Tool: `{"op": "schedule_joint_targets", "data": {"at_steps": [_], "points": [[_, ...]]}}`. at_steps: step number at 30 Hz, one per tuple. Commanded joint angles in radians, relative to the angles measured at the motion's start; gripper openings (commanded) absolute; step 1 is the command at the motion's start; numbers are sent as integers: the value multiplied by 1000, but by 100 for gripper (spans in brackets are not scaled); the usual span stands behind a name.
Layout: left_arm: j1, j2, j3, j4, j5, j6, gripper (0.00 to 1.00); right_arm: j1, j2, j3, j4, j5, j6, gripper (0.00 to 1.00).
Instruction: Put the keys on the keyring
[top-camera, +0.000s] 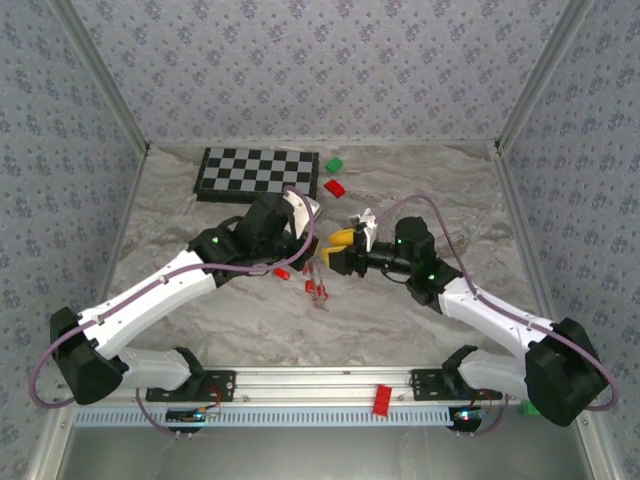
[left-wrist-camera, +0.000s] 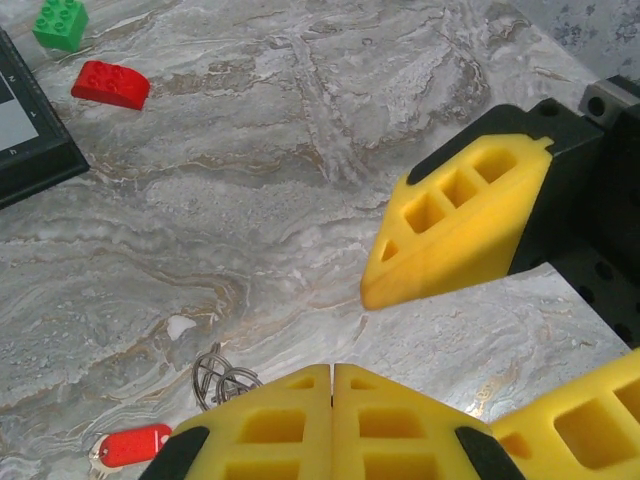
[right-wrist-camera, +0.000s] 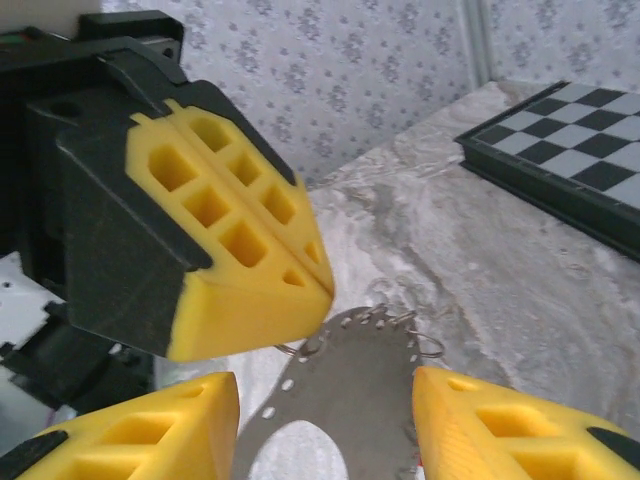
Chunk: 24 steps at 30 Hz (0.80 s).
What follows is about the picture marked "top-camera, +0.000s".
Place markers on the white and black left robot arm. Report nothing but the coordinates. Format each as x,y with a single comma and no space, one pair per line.
145,295

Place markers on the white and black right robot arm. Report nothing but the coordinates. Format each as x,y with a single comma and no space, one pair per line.
490,310

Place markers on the small red toy brick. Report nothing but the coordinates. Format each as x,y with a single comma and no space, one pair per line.
334,188

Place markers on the black and grey chessboard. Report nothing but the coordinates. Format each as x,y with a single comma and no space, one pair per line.
250,170

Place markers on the green toy brick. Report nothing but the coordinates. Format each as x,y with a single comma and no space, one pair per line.
527,409
334,165

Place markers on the long red toy brick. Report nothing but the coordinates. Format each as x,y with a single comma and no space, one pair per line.
383,400

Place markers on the small circuit board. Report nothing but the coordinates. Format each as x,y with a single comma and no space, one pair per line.
185,415
467,416

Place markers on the aluminium side rail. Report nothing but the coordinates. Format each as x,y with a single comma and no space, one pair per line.
522,225
116,250

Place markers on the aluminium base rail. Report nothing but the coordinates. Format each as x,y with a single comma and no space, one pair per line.
310,385

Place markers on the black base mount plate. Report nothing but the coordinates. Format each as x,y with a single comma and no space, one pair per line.
222,387
425,382

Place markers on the aluminium corner post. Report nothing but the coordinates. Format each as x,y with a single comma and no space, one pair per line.
104,75
541,75

